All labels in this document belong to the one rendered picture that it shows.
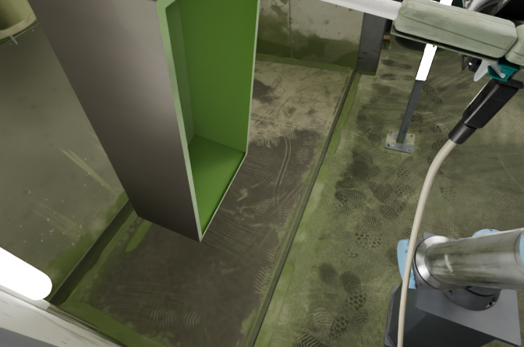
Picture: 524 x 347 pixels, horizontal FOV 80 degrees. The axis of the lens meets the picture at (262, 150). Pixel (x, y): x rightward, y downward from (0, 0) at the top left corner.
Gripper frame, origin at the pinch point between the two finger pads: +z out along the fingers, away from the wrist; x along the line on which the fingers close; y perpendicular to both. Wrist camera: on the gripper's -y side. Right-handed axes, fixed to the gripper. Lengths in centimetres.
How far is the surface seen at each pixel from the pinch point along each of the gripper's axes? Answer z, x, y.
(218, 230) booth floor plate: -28, 62, 169
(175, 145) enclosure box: -2, 62, 51
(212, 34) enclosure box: -62, 79, 52
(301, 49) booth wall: -223, 62, 153
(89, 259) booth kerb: 15, 128, 176
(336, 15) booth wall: -221, 39, 110
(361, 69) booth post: -220, 2, 154
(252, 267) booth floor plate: -12, 33, 163
